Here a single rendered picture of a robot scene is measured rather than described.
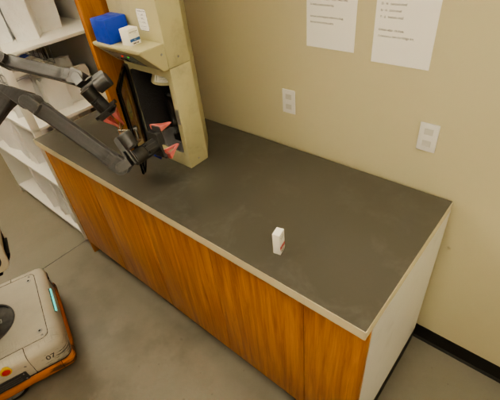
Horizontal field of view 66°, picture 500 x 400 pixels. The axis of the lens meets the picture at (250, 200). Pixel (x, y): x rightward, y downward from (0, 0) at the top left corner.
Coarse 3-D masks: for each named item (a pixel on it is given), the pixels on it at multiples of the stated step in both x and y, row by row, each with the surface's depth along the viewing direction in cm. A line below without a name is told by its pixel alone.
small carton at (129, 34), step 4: (124, 28) 146; (128, 28) 145; (132, 28) 145; (136, 28) 146; (120, 32) 146; (124, 32) 145; (128, 32) 144; (132, 32) 145; (136, 32) 147; (124, 36) 146; (128, 36) 145; (132, 36) 146; (136, 36) 147; (124, 40) 148; (128, 40) 146; (132, 40) 146; (136, 40) 148; (124, 44) 149; (128, 44) 148; (132, 44) 147
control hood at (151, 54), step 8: (96, 40) 158; (144, 40) 151; (104, 48) 157; (112, 48) 150; (120, 48) 147; (128, 48) 145; (136, 48) 144; (144, 48) 143; (152, 48) 143; (160, 48) 146; (136, 56) 145; (144, 56) 142; (152, 56) 145; (160, 56) 147; (144, 64) 154; (152, 64) 147; (160, 64) 148
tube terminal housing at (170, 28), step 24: (120, 0) 150; (144, 0) 140; (168, 0) 141; (168, 24) 145; (168, 48) 149; (168, 72) 154; (192, 72) 162; (192, 96) 166; (192, 120) 171; (192, 144) 177
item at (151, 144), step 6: (150, 132) 147; (150, 138) 148; (156, 138) 145; (144, 144) 145; (150, 144) 145; (156, 144) 146; (150, 150) 145; (156, 150) 147; (162, 150) 148; (150, 156) 146; (162, 156) 151
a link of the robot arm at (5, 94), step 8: (0, 88) 133; (8, 88) 133; (16, 88) 133; (0, 96) 134; (8, 96) 133; (16, 96) 134; (32, 96) 134; (0, 104) 134; (8, 104) 135; (16, 104) 139; (0, 112) 135; (8, 112) 138; (0, 120) 137
